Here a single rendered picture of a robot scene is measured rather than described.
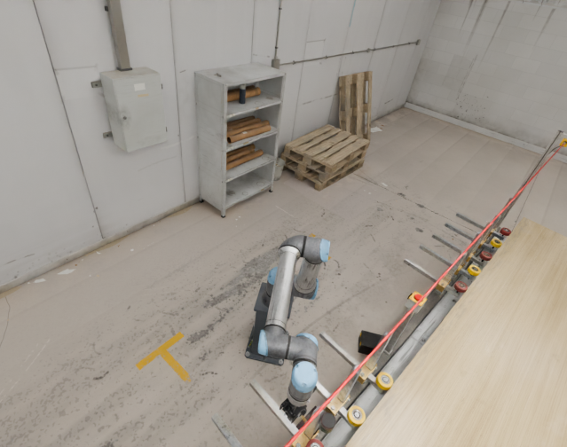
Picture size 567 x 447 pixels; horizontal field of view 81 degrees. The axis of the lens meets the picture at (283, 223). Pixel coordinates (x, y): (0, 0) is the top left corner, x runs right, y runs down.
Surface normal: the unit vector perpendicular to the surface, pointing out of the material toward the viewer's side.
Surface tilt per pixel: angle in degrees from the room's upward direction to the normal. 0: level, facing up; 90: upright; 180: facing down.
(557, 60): 90
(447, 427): 0
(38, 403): 0
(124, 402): 0
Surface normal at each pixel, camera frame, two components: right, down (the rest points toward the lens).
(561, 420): 0.12, -0.77
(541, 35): -0.64, 0.42
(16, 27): 0.76, 0.48
